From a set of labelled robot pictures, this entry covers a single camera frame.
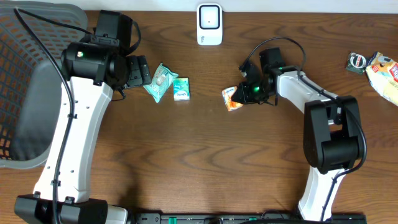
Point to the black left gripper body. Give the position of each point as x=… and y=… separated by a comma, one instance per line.
x=138, y=74

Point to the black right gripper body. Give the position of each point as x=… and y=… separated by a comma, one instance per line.
x=252, y=93

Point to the mint Zappy wipes packet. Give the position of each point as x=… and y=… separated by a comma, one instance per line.
x=161, y=81

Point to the orange tissue pack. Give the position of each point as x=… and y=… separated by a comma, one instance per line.
x=227, y=96

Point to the teal tissue pack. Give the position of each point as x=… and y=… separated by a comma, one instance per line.
x=181, y=89

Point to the Zam-Buk ointment tin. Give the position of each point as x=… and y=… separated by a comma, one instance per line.
x=357, y=63

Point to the large yellow wipes packet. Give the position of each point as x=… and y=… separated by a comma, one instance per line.
x=382, y=75

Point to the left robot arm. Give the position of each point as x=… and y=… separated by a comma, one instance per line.
x=91, y=70

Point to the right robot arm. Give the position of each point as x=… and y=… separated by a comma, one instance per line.
x=334, y=144

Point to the white barcode scanner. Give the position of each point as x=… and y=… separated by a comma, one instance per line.
x=209, y=24

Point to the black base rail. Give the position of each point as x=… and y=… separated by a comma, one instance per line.
x=267, y=217

